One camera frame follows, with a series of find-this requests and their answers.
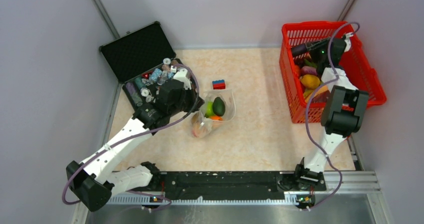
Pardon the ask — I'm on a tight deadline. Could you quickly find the aluminium frame rail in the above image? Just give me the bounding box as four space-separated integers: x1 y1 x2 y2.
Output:
71 171 382 206

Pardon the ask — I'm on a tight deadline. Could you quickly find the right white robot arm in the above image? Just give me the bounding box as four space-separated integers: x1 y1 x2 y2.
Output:
290 32 369 191

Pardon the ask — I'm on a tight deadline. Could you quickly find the clear zip top bag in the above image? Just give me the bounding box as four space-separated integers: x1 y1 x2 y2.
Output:
191 89 236 138

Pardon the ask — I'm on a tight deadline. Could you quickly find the orange toy pumpkin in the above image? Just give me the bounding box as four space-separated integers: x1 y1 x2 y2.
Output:
209 115 223 121

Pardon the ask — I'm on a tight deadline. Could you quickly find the purple toy eggplant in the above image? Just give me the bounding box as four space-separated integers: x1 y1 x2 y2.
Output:
290 43 308 57

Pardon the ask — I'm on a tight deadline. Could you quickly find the red plastic basket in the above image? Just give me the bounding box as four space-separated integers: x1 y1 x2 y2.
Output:
279 21 387 123

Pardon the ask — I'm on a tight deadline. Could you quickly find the green toy apple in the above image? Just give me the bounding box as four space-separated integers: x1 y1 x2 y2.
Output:
204 102 215 118

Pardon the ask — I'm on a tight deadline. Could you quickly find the black poker chip case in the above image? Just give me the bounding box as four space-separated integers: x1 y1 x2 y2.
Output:
99 21 189 107

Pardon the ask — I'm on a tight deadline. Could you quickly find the dark green toy vegetable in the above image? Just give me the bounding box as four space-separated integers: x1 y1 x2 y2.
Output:
212 97 226 117

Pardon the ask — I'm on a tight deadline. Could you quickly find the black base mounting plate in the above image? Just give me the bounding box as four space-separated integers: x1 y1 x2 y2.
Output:
134 171 327 201

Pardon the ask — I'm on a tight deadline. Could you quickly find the red blue toy brick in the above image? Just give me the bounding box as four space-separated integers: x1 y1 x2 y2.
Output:
212 79 226 90

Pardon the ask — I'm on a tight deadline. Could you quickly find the toy ham slice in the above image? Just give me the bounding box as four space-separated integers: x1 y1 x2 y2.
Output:
303 86 330 103

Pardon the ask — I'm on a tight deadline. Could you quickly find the pink toy onion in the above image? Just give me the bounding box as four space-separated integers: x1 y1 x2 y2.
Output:
300 66 318 76

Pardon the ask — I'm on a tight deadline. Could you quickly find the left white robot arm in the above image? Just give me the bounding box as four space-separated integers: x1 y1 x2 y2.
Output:
62 65 203 212

